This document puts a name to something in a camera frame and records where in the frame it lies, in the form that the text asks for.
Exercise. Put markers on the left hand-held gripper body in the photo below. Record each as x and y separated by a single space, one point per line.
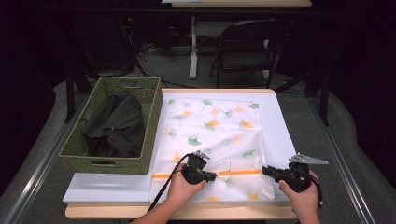
194 169

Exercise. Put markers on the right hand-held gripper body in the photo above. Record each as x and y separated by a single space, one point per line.
297 177

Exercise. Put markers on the white leaf-print zipper bag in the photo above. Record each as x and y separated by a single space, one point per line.
218 137

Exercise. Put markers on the dark cloth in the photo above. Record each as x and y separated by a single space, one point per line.
118 124

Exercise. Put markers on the green woven basket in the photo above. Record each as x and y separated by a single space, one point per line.
77 162

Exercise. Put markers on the person's left hand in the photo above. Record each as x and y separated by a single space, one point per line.
182 191

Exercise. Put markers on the person's right hand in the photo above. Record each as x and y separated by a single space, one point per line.
306 202

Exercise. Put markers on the white board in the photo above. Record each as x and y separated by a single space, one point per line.
280 124

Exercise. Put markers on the light wooden table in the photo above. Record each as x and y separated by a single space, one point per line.
109 211

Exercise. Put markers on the white desk leg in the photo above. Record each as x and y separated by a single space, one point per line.
193 59

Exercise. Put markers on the black folding chair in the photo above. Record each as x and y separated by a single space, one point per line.
243 59

